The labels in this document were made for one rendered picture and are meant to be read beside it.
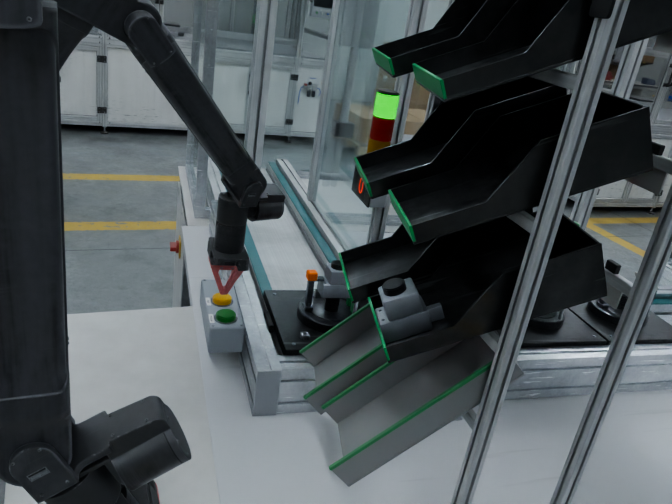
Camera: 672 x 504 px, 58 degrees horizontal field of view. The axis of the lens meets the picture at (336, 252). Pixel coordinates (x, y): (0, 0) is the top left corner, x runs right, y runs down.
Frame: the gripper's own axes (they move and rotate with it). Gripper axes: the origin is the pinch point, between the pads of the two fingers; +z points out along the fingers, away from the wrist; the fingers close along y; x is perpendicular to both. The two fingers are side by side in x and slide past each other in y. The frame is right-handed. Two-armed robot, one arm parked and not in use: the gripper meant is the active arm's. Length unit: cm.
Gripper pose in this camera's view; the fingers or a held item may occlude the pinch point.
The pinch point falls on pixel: (223, 290)
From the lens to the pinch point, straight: 122.3
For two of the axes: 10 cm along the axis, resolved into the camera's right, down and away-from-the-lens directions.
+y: -2.9, -4.1, 8.6
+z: -1.7, 9.1, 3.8
